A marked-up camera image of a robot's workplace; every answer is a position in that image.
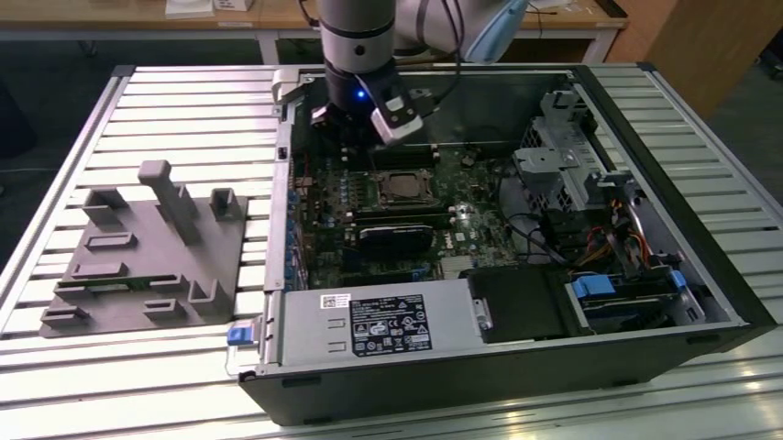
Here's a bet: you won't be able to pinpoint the green circuit board strip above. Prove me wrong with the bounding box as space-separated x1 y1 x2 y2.
84 276 154 291

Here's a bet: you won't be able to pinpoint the black RAM stick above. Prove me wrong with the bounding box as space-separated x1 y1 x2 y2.
357 205 449 217

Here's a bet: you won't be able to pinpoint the blue disk carrier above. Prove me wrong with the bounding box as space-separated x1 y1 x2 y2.
569 273 616 302

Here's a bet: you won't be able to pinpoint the black graphics card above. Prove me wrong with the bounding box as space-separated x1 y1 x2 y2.
357 223 436 259

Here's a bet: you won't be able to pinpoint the grey power supply unit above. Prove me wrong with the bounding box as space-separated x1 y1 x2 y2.
274 281 485 369

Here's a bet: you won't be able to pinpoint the green motherboard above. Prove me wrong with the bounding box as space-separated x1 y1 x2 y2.
289 146 552 292

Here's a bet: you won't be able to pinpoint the black wire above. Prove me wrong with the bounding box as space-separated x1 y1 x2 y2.
500 212 573 267

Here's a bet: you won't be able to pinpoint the small silver heatsink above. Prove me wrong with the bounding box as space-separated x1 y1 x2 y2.
440 256 476 279

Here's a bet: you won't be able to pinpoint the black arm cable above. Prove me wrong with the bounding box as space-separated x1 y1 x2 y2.
414 0 465 114

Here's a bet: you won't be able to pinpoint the pale blue teach pendant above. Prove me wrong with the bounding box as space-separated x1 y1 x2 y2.
464 0 530 66

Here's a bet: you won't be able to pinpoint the wooden cabinet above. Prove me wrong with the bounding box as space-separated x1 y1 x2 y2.
645 0 783 121

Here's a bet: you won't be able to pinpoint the metal drive cage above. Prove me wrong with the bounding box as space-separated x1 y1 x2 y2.
510 90 618 213

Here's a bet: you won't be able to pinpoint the wooden desk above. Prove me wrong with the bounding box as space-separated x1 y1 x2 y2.
0 0 629 65

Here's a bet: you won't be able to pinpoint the grey parts rack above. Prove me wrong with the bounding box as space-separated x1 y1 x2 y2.
37 159 250 339

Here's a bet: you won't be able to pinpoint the orange and yellow wires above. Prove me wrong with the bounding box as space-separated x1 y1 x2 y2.
577 227 650 271

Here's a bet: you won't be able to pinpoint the black plastic bay cover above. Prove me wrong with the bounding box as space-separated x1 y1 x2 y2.
465 267 589 345

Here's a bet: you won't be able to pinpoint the blue case latch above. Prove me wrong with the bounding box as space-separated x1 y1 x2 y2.
225 322 258 347

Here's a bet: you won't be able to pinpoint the black open PC case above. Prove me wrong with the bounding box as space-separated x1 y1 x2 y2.
237 61 777 427

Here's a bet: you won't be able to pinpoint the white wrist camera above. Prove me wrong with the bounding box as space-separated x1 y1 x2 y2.
368 84 428 147

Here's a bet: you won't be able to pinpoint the white box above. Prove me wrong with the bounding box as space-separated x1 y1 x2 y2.
162 0 216 20

